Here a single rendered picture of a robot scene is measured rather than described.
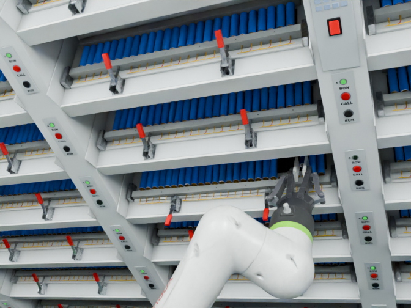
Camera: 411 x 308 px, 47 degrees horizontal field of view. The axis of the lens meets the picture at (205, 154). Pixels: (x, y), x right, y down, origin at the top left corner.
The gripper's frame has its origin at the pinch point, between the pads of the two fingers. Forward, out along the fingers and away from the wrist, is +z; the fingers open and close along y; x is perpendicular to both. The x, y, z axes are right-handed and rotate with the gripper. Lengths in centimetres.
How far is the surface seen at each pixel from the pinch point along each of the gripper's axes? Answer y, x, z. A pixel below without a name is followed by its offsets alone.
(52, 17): 42, -51, -12
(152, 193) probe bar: 42.7, 3.7, -0.1
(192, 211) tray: 30.7, 8.3, -3.4
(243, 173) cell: 16.1, 2.1, 3.6
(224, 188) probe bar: 21.2, 3.8, -0.3
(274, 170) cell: 7.8, 2.2, 3.6
